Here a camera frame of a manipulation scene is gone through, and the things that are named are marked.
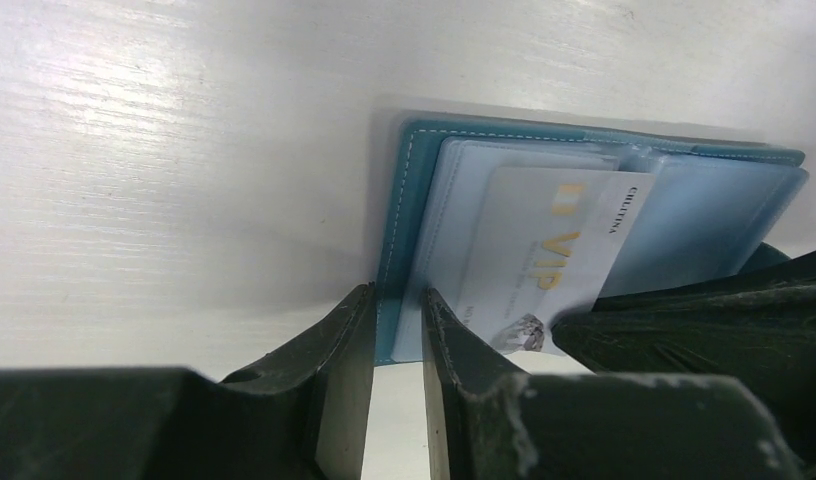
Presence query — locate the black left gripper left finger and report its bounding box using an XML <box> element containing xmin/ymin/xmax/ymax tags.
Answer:
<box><xmin>0</xmin><ymin>284</ymin><xmax>376</xmax><ymax>479</ymax></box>

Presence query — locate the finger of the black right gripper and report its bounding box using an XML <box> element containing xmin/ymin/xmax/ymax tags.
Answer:
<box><xmin>551</xmin><ymin>280</ymin><xmax>816</xmax><ymax>464</ymax></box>
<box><xmin>593</xmin><ymin>250</ymin><xmax>816</xmax><ymax>312</ymax></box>

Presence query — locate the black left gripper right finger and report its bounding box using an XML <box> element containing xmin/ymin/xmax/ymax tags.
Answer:
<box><xmin>421</xmin><ymin>289</ymin><xmax>803</xmax><ymax>479</ymax></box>

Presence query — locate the blue leather card holder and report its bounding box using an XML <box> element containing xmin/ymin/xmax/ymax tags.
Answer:
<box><xmin>375</xmin><ymin>116</ymin><xmax>808</xmax><ymax>365</ymax></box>

